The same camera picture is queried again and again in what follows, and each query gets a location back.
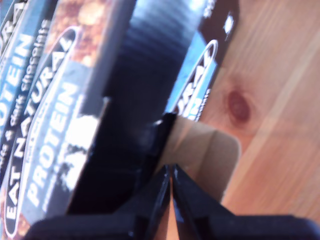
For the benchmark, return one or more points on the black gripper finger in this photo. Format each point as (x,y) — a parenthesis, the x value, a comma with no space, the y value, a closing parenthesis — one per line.
(152,207)
(192,215)

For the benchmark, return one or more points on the black blue snackbar carton box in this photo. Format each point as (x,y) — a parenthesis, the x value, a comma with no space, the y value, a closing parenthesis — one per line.
(62,100)

